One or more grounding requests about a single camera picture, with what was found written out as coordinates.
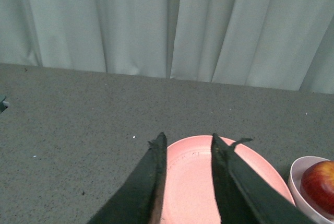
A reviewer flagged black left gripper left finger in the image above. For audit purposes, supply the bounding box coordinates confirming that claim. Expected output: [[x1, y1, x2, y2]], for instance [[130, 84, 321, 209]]
[[88, 132, 167, 223]]

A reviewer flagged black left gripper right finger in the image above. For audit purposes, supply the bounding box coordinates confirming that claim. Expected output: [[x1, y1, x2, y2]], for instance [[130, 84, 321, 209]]
[[211, 134, 314, 223]]

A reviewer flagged red apple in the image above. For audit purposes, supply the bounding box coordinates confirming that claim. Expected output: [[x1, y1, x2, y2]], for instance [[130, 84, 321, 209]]
[[300, 160, 333, 218]]

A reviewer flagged pink plate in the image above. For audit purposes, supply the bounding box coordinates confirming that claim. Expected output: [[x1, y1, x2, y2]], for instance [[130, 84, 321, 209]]
[[160, 135, 296, 224]]

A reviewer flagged light pink bowl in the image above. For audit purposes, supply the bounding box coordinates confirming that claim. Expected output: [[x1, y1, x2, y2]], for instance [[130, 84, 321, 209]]
[[288, 156, 333, 224]]

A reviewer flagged white curtain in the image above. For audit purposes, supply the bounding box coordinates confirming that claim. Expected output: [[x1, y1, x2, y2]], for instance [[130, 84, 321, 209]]
[[1, 0, 333, 94]]

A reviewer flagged green dish rack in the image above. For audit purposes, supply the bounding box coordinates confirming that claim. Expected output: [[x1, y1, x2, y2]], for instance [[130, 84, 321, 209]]
[[0, 95, 9, 113]]

